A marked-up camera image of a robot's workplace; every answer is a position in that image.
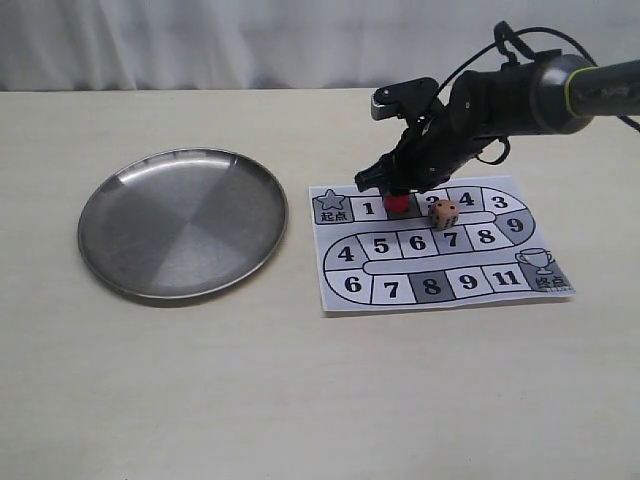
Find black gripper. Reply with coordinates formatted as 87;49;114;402
354;70;511;196

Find red cylinder game piece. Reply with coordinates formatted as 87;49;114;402
383;190;409;214

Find wooden die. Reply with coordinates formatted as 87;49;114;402
428;199;459;230

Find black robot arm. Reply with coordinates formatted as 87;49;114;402
354;54;639;196

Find paper game board sheet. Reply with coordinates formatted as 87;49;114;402
309;176;575;313

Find round steel plate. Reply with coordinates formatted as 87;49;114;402
76;148;289;302

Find white backdrop curtain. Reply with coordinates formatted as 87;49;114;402
1;1;639;91

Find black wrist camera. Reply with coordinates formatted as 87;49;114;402
370;77;444;123

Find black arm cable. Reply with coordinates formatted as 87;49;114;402
437;20;640;166

